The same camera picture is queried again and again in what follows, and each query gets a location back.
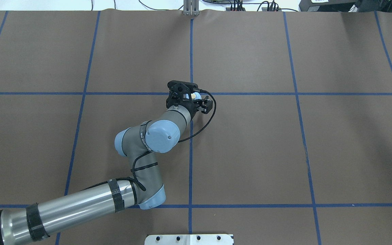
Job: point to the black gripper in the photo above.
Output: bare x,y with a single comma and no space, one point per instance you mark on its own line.
193,105

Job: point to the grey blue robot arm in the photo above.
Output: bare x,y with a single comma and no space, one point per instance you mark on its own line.
145,188

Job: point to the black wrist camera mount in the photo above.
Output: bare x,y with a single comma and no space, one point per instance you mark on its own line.
180,90

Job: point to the aluminium vertical post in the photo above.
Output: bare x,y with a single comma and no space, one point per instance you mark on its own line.
191,8

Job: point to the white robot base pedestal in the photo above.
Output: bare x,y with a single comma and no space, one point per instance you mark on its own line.
189,239

